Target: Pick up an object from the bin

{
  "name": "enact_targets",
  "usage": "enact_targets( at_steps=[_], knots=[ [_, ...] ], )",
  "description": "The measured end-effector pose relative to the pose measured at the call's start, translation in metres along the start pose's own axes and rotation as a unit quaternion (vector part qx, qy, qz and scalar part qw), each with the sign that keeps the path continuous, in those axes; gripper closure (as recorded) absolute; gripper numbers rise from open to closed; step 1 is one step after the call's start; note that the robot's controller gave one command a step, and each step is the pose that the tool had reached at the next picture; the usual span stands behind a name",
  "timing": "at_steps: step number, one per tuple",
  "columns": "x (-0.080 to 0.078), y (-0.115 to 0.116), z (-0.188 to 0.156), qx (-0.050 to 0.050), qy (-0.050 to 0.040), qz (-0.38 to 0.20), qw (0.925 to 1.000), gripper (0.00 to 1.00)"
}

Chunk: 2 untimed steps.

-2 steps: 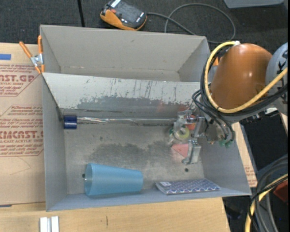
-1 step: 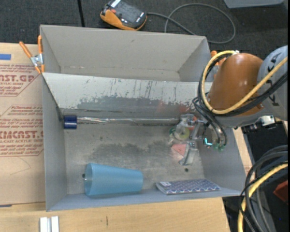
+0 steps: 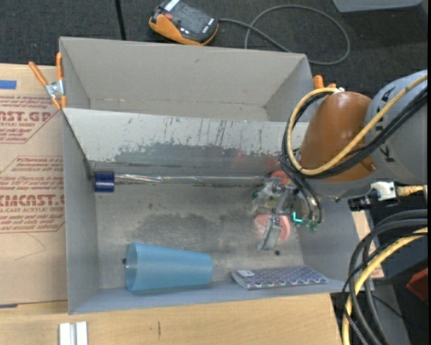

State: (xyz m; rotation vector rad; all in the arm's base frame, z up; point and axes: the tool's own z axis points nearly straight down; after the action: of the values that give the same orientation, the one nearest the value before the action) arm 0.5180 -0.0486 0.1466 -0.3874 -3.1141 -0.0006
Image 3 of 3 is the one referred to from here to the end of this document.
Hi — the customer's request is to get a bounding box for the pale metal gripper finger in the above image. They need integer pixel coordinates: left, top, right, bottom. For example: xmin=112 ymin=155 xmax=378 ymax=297
xmin=251 ymin=177 xmax=289 ymax=208
xmin=258 ymin=216 xmax=285 ymax=252

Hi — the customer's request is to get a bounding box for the orange-red round thing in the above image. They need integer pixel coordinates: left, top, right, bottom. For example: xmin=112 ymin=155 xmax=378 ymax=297
xmin=270 ymin=170 xmax=292 ymax=187

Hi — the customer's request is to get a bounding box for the light blue plastic cup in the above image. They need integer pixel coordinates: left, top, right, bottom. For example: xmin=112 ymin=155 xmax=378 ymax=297
xmin=124 ymin=241 xmax=214 ymax=295

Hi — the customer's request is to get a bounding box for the blue patterned flat packet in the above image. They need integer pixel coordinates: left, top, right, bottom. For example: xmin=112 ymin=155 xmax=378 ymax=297
xmin=231 ymin=265 xmax=330 ymax=291

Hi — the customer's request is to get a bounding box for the pink round soft thing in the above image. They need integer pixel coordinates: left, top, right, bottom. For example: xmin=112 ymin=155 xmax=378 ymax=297
xmin=254 ymin=212 xmax=292 ymax=243

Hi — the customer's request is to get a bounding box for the black cylinder on white bracket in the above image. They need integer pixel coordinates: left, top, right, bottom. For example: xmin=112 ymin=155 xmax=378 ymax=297
xmin=347 ymin=180 xmax=427 ymax=211

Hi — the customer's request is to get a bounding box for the clear tube with blue cap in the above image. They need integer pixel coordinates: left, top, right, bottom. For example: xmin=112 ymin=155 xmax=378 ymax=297
xmin=94 ymin=170 xmax=271 ymax=193

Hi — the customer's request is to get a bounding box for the brown cardboard board, red print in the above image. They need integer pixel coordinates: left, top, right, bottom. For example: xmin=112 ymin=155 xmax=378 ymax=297
xmin=0 ymin=62 xmax=70 ymax=309

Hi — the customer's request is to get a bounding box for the grey metal bin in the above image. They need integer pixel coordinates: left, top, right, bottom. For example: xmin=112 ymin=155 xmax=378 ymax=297
xmin=58 ymin=36 xmax=362 ymax=315

